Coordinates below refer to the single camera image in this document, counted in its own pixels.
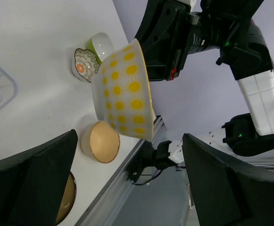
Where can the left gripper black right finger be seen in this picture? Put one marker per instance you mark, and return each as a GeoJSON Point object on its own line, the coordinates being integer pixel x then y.
{"type": "Point", "coordinates": [227, 191]}

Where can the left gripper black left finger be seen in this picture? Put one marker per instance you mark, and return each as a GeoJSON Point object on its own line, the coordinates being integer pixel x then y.
{"type": "Point", "coordinates": [32, 182]}

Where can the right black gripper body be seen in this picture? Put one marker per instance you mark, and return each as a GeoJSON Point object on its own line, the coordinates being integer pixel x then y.
{"type": "Point", "coordinates": [169, 32]}

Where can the dark brown glazed bowl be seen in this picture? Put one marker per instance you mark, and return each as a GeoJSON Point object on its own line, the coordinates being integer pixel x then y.
{"type": "Point", "coordinates": [68, 199]}

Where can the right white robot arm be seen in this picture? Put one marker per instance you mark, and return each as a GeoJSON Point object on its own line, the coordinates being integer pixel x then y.
{"type": "Point", "coordinates": [245, 51]}

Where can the small scalloped floral dish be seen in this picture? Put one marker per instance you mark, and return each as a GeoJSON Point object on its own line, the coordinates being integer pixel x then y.
{"type": "Point", "coordinates": [84, 64]}

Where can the green and white bowl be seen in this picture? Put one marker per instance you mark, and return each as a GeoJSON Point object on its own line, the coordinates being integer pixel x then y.
{"type": "Point", "coordinates": [101, 45]}

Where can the tan wooden bowl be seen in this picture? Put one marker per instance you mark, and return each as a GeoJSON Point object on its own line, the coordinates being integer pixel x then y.
{"type": "Point", "coordinates": [100, 142]}

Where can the aluminium rail frame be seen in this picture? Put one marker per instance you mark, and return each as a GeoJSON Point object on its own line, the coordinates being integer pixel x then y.
{"type": "Point", "coordinates": [106, 206]}

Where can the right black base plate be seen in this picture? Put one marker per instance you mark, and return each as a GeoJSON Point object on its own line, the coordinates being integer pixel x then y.
{"type": "Point", "coordinates": [148, 156]}

